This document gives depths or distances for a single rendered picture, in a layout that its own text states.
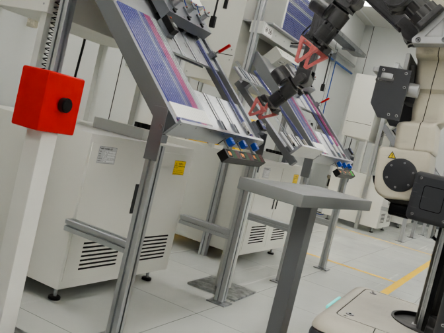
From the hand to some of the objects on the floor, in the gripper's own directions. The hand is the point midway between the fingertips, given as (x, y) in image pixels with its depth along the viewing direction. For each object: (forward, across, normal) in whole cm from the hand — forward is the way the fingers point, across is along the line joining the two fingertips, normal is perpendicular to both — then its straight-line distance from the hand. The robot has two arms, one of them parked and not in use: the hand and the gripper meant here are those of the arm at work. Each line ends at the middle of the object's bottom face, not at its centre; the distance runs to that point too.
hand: (255, 115), depth 236 cm
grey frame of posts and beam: (+78, -25, -36) cm, 90 cm away
